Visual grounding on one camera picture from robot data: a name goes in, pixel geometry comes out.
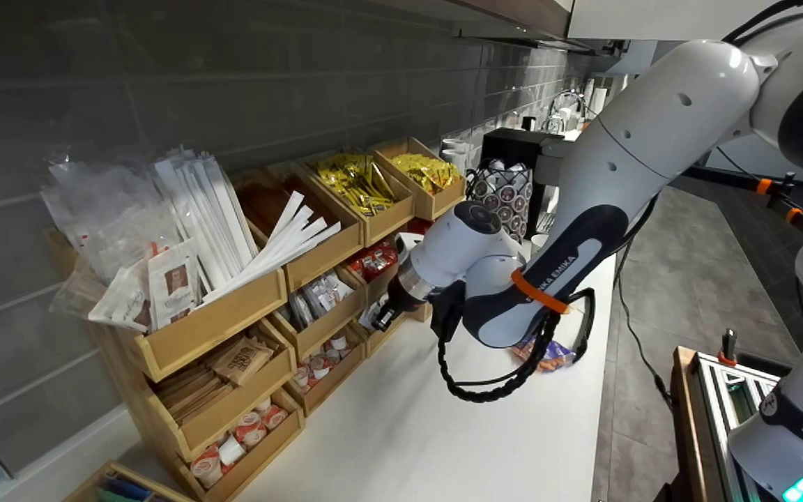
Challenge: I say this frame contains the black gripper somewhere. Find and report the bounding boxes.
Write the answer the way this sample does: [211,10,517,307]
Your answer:
[356,272,430,339]

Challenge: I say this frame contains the black white sauce packets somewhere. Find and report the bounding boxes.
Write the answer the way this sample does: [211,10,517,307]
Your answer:
[356,292,387,334]

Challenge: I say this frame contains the brown paper napkin packet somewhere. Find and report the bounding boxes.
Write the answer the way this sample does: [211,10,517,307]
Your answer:
[207,332,277,391]

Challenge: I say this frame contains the red white sauce cups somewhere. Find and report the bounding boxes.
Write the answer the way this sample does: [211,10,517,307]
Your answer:
[188,398,289,491]

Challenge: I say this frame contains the red ketchup packets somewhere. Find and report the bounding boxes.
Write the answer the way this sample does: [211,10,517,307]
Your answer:
[345,236,405,285]

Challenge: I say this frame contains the grey silver packets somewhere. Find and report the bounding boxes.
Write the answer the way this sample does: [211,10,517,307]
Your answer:
[285,269,356,328]

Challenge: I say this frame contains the small pink white packets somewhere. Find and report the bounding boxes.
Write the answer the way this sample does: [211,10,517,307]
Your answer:
[287,332,355,395]

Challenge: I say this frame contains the wooden rack with white sticks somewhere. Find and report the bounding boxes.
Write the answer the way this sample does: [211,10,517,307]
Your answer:
[232,170,369,419]

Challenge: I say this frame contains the wooden rack with gold packets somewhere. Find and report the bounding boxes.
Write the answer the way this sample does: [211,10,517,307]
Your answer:
[305,151,422,357]

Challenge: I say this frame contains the white paper stick bundle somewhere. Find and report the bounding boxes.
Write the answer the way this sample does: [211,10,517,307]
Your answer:
[232,187,345,286]

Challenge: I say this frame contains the wooden rack with yellow packets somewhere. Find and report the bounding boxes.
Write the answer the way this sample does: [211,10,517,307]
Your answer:
[372,136,468,322]

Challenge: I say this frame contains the gold foil packets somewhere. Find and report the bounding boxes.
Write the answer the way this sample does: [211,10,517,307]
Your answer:
[312,152,402,219]

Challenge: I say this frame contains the yellow packets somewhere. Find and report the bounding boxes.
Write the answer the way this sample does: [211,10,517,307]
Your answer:
[387,151,458,197]

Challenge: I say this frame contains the large wooden three-tier rack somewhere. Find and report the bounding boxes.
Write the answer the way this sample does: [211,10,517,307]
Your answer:
[92,265,309,502]

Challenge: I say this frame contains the colourful snack bag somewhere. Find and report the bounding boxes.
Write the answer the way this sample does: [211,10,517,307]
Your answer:
[511,334,579,375]

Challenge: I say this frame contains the wooden stirrer bundle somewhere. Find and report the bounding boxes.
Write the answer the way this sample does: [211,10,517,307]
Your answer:
[156,359,235,426]

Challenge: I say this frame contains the white wrapped cutlery packets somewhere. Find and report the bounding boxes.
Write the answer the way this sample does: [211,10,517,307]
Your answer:
[150,147,256,292]

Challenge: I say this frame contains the white packets with brown print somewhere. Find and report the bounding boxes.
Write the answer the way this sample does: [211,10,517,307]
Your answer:
[86,242,207,332]

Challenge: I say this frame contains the black coffee machine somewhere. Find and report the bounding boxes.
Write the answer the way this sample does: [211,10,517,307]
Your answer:
[476,126,591,240]

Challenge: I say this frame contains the clear glassware cluster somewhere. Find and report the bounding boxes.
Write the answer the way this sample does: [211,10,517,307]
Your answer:
[520,78,618,133]

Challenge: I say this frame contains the clear plastic bag pile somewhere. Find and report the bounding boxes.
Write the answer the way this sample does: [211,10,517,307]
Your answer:
[39,152,177,314]

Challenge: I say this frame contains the wooden tray corner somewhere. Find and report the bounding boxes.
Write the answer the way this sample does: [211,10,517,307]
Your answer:
[68,459,195,502]

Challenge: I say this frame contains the black stand with orange clamps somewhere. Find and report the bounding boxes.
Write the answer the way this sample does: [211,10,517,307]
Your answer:
[680,165,803,236]

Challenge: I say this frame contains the orange cable strap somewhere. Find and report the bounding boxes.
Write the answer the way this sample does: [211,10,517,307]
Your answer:
[508,267,572,317]

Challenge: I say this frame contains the black floor cable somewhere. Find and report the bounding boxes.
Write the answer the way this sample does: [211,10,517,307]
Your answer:
[610,247,678,403]

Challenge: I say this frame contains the wooden wall cabinet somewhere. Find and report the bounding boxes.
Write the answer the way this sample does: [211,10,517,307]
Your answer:
[446,0,574,44]

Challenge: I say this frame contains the small metal post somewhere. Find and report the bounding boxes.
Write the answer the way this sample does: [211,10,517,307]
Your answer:
[720,327,741,368]

